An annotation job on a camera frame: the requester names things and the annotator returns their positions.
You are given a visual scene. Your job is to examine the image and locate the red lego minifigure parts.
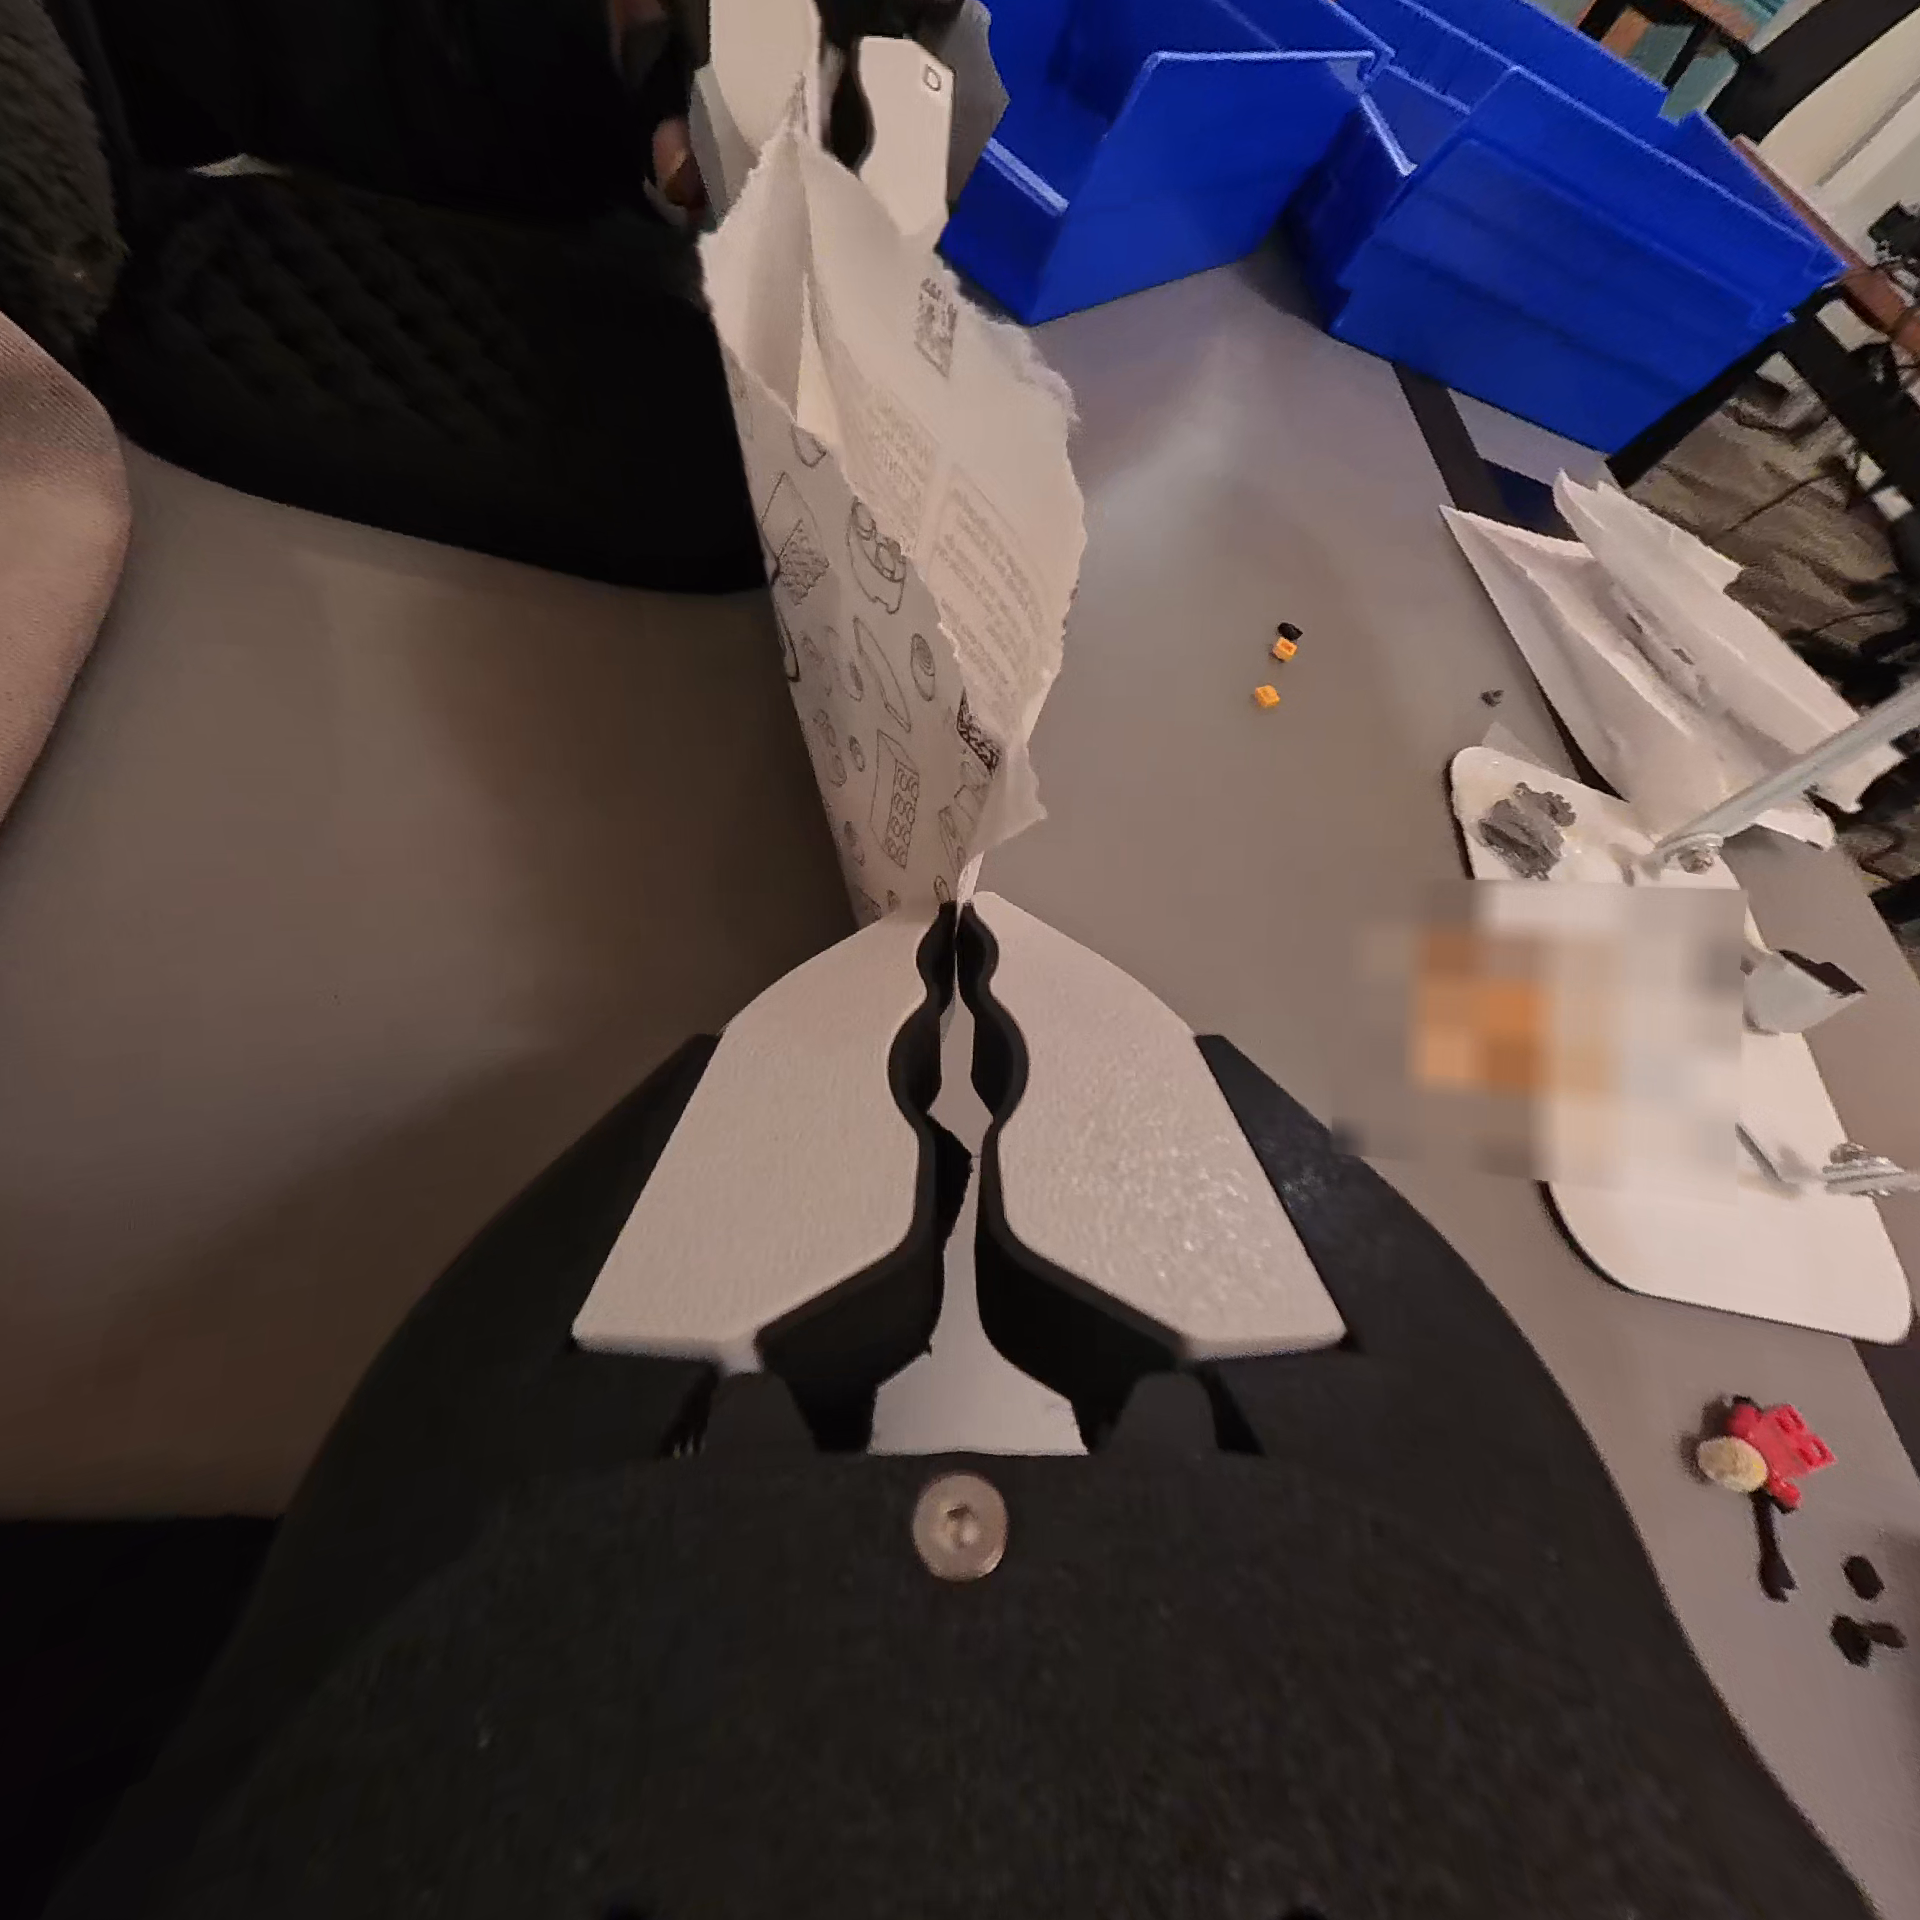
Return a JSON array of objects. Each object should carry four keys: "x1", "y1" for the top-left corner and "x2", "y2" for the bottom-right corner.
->
[{"x1": 1695, "y1": 1395, "x2": 1839, "y2": 1508}]

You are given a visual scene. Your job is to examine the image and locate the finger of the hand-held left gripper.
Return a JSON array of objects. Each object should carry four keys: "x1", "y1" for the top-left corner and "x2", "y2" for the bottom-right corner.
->
[
  {"x1": 688, "y1": 0, "x2": 825, "y2": 234},
  {"x1": 816, "y1": 0, "x2": 998, "y2": 213}
]

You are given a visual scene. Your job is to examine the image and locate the white book stand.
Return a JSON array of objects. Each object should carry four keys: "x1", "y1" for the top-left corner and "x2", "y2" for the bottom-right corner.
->
[{"x1": 1628, "y1": 717, "x2": 1920, "y2": 1202}]

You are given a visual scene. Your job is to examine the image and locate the person's dark sherpa jacket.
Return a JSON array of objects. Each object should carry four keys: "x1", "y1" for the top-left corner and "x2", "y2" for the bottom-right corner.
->
[{"x1": 0, "y1": 0, "x2": 126, "y2": 360}]

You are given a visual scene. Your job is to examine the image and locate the white printed paper bag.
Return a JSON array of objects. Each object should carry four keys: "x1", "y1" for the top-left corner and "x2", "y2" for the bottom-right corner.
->
[
  {"x1": 1437, "y1": 502, "x2": 1839, "y2": 847},
  {"x1": 1552, "y1": 468, "x2": 1898, "y2": 811}
]

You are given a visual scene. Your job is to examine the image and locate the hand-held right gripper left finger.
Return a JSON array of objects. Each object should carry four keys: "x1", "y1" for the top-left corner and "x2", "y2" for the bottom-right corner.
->
[{"x1": 569, "y1": 895, "x2": 981, "y2": 1454}]

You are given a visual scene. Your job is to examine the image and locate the large blue plastic bin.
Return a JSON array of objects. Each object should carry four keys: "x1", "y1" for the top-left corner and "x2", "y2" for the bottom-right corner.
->
[{"x1": 937, "y1": 0, "x2": 1412, "y2": 326}]

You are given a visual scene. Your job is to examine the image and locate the blue plastic bin with paper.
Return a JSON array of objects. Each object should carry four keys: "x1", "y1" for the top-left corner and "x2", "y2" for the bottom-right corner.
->
[{"x1": 1295, "y1": 0, "x2": 1848, "y2": 454}]

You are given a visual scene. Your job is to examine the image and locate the white rounded board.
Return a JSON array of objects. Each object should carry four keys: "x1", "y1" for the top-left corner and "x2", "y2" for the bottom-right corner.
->
[{"x1": 1446, "y1": 746, "x2": 1913, "y2": 1344}]

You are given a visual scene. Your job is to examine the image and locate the white paper parts bag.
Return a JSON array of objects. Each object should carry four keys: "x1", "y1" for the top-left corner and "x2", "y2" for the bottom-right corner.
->
[{"x1": 697, "y1": 83, "x2": 1087, "y2": 924}]

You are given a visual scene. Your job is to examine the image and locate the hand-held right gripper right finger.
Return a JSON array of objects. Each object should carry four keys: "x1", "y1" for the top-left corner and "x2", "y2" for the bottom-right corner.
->
[{"x1": 957, "y1": 893, "x2": 1348, "y2": 1451}]

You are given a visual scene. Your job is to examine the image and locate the clear plastic parts bag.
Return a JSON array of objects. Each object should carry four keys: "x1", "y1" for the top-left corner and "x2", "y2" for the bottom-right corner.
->
[{"x1": 1471, "y1": 779, "x2": 1584, "y2": 880}]

